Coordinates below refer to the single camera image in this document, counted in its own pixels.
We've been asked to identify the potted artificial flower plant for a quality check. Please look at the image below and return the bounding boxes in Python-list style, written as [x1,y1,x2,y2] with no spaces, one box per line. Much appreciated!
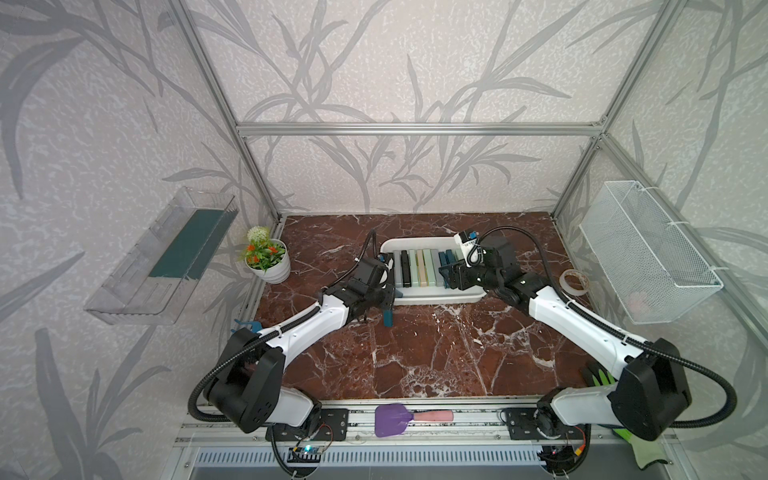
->
[242,226,291,285]

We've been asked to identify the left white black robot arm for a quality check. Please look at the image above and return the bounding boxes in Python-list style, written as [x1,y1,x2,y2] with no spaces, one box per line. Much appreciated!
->
[187,254,395,435]

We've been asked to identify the pale green pliers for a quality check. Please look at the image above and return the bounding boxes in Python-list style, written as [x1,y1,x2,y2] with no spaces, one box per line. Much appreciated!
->
[422,249,437,287]

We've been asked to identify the white wire mesh basket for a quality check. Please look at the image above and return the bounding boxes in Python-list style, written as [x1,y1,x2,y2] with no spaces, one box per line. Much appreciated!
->
[580,180,723,325]

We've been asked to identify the mint green pliers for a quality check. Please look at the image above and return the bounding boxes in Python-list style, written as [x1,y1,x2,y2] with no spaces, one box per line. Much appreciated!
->
[408,249,420,288]

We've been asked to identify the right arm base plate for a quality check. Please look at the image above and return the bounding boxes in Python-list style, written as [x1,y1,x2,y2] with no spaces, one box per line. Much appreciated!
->
[499,407,590,442]

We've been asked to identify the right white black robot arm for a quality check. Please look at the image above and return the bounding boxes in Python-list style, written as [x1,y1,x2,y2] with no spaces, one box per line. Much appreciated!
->
[440,227,738,441]

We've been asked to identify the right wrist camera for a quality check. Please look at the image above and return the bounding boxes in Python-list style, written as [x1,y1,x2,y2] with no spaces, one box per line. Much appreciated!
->
[454,230,483,267]

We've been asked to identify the beige pliers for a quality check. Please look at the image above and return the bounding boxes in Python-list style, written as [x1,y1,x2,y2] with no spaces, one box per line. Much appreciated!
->
[416,250,428,287]

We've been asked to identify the white rectangular storage tray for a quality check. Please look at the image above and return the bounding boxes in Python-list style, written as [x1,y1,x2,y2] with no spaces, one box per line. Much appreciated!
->
[381,236,486,305]

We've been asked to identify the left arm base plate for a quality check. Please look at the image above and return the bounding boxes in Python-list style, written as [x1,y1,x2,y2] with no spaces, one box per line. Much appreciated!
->
[266,408,350,442]

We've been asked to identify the purple pink spatula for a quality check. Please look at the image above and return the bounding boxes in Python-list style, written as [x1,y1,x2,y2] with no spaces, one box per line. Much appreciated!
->
[374,403,454,438]

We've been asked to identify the green white work glove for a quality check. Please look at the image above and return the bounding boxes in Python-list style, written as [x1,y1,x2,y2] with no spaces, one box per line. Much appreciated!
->
[580,361,670,470]

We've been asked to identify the clear plastic wall shelf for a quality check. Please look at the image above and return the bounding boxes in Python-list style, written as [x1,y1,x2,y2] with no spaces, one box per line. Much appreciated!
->
[84,187,239,326]

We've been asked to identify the clear tape roll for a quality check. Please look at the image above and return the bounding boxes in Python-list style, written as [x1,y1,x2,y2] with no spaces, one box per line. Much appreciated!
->
[558,268,590,297]

